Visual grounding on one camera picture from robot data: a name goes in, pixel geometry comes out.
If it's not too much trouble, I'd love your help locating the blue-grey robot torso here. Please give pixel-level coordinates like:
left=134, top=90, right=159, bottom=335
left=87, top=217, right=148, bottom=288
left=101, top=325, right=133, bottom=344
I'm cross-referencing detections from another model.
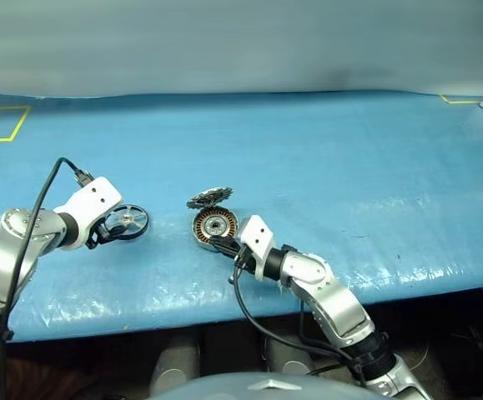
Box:
left=144, top=372, right=370, bottom=400

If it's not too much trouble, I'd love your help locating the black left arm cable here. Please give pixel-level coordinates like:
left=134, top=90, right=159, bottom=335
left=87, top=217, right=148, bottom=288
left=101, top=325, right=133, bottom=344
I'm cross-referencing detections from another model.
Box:
left=0, top=157, right=95, bottom=400

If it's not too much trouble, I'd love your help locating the black spoked rotor wheel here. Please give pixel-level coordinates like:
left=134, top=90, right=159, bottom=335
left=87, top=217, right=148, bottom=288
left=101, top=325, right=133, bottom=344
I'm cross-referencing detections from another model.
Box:
left=102, top=203, right=150, bottom=242

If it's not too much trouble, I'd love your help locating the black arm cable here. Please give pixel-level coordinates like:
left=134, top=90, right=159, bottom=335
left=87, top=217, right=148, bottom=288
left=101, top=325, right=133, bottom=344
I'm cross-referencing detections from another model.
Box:
left=228, top=249, right=370, bottom=387
left=0, top=157, right=95, bottom=400

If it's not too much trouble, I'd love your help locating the silver motor stator housing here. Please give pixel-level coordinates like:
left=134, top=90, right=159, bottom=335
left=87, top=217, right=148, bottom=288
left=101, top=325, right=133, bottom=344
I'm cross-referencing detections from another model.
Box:
left=190, top=206, right=239, bottom=251

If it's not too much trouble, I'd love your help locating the blue table cover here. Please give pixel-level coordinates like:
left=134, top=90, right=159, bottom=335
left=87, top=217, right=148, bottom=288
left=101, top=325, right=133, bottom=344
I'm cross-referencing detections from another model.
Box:
left=0, top=89, right=483, bottom=343

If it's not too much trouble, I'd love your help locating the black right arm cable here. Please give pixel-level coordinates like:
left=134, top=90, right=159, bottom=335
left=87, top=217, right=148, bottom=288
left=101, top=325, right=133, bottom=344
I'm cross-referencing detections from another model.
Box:
left=228, top=249, right=370, bottom=387

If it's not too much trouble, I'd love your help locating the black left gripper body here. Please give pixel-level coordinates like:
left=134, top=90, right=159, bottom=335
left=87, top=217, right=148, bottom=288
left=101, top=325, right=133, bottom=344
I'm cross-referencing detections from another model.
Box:
left=85, top=216, right=115, bottom=250

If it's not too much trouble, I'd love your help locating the grey rounded cylinder shape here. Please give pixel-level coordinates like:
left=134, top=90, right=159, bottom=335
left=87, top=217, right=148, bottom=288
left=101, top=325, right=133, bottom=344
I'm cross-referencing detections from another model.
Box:
left=264, top=332, right=315, bottom=376
left=148, top=337, right=200, bottom=393

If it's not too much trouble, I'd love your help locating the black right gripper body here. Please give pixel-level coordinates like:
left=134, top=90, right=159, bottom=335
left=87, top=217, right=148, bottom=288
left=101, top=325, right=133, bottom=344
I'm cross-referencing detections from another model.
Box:
left=231, top=244, right=261, bottom=274

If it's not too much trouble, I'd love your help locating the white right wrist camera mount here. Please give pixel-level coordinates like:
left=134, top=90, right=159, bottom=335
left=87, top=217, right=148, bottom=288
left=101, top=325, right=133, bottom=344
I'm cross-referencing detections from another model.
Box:
left=239, top=215, right=275, bottom=280

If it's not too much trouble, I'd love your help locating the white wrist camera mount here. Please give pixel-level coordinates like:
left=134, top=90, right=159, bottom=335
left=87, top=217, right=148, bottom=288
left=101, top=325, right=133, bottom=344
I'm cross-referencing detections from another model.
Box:
left=53, top=176, right=123, bottom=251
left=239, top=215, right=275, bottom=280

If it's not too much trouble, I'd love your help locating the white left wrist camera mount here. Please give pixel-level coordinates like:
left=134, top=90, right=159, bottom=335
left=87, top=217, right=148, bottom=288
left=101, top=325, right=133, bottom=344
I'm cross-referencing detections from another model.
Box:
left=53, top=176, right=123, bottom=251

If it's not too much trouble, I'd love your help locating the silver toothed gear disc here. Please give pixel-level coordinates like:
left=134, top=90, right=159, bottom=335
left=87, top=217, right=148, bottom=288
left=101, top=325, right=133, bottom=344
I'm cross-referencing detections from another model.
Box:
left=186, top=187, right=234, bottom=210

